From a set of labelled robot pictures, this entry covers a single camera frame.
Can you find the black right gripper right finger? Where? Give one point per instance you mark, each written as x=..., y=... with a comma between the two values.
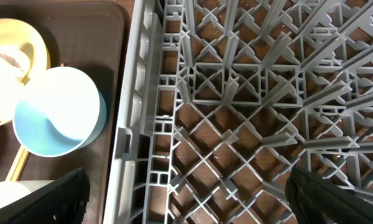
x=314, y=200

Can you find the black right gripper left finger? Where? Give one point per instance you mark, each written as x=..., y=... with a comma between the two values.
x=62, y=201

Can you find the wooden chopstick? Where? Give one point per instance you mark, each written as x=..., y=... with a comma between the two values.
x=18, y=165

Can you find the white green cup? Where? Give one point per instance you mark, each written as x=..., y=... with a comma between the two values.
x=12, y=191

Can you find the light blue bowl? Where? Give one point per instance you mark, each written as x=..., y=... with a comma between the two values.
x=58, y=112

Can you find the grey dishwasher rack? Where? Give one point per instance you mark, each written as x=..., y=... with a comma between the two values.
x=221, y=99

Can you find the yellow plate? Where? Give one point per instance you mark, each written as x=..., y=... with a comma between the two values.
x=23, y=56

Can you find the dark brown serving tray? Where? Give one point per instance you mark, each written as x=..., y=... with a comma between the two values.
x=88, y=36

